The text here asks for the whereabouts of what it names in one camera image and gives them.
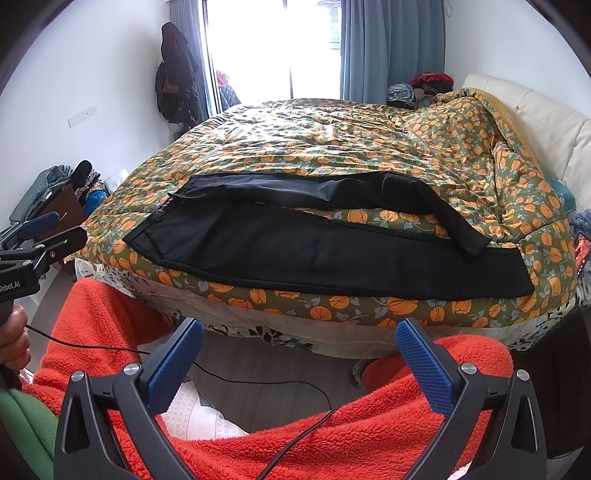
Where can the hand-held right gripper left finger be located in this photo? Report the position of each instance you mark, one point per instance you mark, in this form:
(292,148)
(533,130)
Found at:
(178,360)

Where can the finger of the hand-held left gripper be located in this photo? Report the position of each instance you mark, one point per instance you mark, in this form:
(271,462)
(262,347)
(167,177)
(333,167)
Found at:
(41,222)
(64,242)

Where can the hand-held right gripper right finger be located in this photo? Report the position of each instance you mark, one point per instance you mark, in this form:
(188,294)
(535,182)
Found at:
(425,364)

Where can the black pants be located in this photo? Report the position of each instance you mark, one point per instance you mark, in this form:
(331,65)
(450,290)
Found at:
(277,249)

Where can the person's left hand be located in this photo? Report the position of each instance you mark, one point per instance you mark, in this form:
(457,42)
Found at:
(14,337)

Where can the brown wooden cabinet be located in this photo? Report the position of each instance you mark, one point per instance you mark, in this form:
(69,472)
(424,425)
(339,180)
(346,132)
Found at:
(64,207)

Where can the blue cloth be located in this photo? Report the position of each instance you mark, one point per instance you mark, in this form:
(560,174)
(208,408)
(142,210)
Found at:
(96,199)

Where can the white cloth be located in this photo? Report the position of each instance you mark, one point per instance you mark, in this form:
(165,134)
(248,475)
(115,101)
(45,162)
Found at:
(198,415)

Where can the black rounded item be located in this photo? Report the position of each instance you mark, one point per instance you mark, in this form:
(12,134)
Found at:
(83,171)

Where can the leaf print bed sheet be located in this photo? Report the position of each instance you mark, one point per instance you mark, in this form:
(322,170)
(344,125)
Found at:
(258,333)

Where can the red fleece garment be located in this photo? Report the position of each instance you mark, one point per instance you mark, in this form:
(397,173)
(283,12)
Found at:
(360,438)

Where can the green cloth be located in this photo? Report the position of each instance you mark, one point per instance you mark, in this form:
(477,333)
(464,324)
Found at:
(23,429)

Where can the mixed colourful clothes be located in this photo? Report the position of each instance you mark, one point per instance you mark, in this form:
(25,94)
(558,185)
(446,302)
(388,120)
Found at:
(582,249)

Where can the dark hanging clothes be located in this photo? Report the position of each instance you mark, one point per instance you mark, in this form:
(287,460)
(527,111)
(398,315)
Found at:
(175,74)

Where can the red and dark clothes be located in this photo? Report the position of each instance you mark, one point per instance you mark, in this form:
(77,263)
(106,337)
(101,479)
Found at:
(227,90)

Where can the orange floral green quilt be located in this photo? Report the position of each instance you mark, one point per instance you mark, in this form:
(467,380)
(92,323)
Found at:
(323,134)

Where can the blue curtain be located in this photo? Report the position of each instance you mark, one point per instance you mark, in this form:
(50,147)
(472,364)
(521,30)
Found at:
(392,41)
(191,18)

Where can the cream padded headboard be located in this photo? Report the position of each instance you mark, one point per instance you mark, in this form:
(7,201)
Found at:
(545,115)

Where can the pile of clothes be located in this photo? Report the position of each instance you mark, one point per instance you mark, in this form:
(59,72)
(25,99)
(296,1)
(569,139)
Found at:
(420,87)

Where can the glass balcony door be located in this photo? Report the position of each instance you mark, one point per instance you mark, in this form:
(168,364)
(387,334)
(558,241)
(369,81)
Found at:
(277,46)

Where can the white wall socket strip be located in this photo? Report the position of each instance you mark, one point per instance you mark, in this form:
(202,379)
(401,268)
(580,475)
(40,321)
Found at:
(83,116)

